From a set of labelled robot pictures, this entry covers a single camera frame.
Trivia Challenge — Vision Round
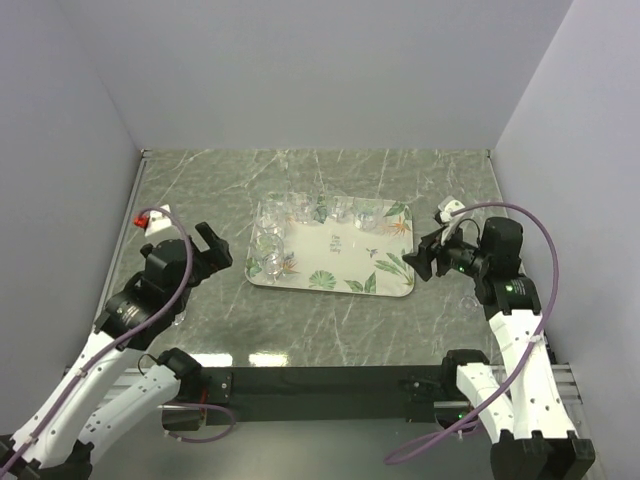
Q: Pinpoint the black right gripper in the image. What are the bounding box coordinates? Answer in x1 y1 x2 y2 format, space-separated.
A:
402 220 491 281

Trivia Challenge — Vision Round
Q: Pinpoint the clear faceted glass bottom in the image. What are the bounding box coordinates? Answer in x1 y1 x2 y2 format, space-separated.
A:
251 233 284 280

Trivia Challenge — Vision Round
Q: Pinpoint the clear glass under left arm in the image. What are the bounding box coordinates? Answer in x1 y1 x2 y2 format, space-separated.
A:
173 311 187 326

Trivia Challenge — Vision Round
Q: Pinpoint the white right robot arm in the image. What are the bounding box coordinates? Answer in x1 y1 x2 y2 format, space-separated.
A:
403 215 596 479

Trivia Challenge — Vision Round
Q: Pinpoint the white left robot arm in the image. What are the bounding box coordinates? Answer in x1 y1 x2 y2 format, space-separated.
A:
1 222 233 479

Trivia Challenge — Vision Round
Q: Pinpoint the white tropical leaf tray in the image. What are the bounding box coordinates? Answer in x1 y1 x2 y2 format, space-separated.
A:
245 193 415 298

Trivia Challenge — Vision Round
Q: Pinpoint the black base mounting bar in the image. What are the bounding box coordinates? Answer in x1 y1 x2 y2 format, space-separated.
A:
204 366 452 423

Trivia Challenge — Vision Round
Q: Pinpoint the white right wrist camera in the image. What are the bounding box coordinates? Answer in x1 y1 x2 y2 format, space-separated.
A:
435 196 465 245

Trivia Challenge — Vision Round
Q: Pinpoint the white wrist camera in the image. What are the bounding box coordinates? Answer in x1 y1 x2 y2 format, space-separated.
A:
435 196 465 245
133 204 175 242

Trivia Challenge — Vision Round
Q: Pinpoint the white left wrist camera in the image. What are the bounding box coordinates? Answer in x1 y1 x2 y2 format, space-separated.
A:
133 204 175 242

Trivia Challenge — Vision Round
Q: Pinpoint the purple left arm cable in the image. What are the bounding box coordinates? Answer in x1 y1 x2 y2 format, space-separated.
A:
0 206 238 471

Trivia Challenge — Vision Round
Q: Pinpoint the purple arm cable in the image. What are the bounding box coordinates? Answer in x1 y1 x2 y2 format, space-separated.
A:
0 206 238 471
383 201 558 464

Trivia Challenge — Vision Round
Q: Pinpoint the aluminium table edge rail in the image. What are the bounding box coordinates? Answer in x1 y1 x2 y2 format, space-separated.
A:
94 149 151 321

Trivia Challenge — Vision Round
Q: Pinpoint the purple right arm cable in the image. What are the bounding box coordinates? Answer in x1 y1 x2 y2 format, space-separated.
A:
383 201 558 464

